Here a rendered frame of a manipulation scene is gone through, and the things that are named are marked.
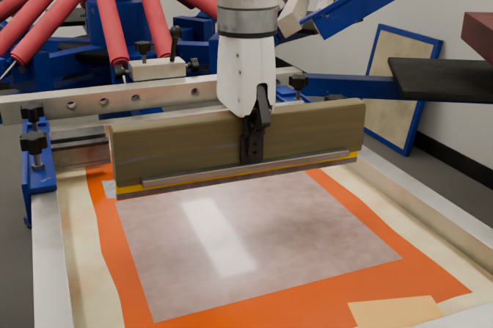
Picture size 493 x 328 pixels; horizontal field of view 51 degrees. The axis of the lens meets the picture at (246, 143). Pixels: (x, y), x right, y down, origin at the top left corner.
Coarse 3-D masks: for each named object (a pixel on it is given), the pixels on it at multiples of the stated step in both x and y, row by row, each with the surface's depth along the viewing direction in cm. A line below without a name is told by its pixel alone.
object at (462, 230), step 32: (64, 128) 106; (384, 160) 92; (384, 192) 87; (416, 192) 80; (32, 224) 72; (448, 224) 74; (480, 224) 72; (32, 256) 65; (64, 256) 65; (480, 256) 69; (64, 288) 59; (64, 320) 55; (448, 320) 55; (480, 320) 55
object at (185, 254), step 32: (96, 192) 88; (192, 192) 88; (128, 224) 79; (160, 224) 79; (192, 224) 79; (224, 224) 79; (128, 256) 71; (160, 256) 71; (192, 256) 71; (224, 256) 71; (256, 256) 71; (128, 288) 65; (160, 288) 65; (192, 288) 65; (224, 288) 65; (256, 288) 65; (288, 288) 65; (128, 320) 60; (160, 320) 59; (192, 320) 60; (224, 320) 60; (256, 320) 60; (288, 320) 60
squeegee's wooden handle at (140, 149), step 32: (128, 128) 63; (160, 128) 64; (192, 128) 66; (224, 128) 67; (288, 128) 71; (320, 128) 73; (352, 128) 75; (128, 160) 64; (160, 160) 66; (192, 160) 67; (224, 160) 69
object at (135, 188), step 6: (348, 156) 78; (354, 156) 78; (312, 162) 76; (318, 162) 76; (276, 168) 74; (282, 168) 74; (240, 174) 72; (198, 180) 70; (204, 180) 70; (126, 186) 66; (132, 186) 67; (138, 186) 67; (156, 186) 68; (162, 186) 68; (120, 192) 66; (126, 192) 67
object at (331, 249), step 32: (224, 192) 88; (256, 192) 88; (288, 192) 88; (320, 192) 88; (256, 224) 79; (288, 224) 79; (320, 224) 79; (352, 224) 79; (384, 224) 79; (288, 256) 71; (320, 256) 71; (352, 256) 71; (384, 256) 71; (416, 256) 71; (320, 288) 65; (352, 288) 65; (384, 288) 65; (416, 288) 65; (448, 288) 65; (320, 320) 60; (352, 320) 60
